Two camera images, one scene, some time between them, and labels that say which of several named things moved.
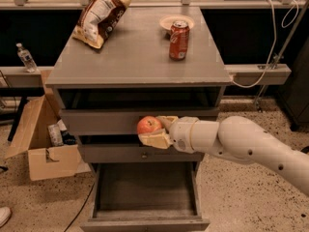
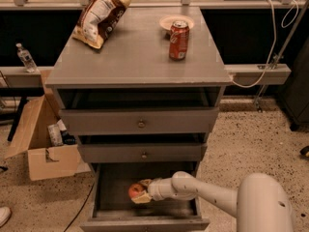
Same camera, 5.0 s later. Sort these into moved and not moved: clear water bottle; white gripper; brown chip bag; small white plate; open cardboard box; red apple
Moved: red apple; white gripper
Not moved: open cardboard box; clear water bottle; small white plate; brown chip bag
